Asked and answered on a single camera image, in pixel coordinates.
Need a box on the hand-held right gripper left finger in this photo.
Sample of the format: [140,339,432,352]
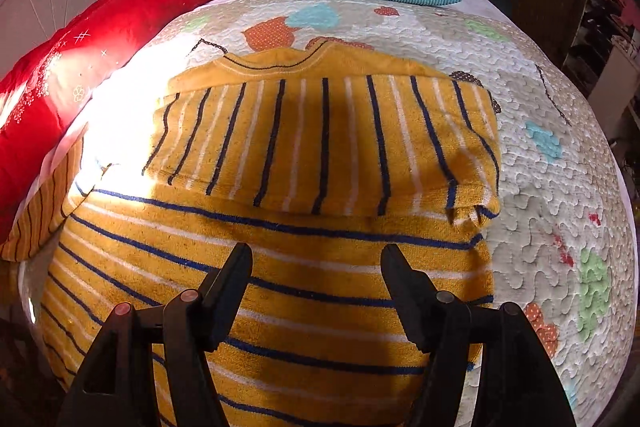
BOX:
[56,242,253,427]

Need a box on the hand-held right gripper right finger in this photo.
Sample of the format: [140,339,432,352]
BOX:
[380,244,578,427]

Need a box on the yellow striped sweater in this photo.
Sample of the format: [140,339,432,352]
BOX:
[0,42,502,427]

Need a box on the quilted heart-print bedspread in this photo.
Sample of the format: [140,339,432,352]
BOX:
[17,0,638,427]

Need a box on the red bolster pillow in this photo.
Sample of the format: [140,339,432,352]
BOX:
[0,0,283,243]

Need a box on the cluttered white shelf unit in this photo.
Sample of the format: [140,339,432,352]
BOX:
[562,0,640,142]

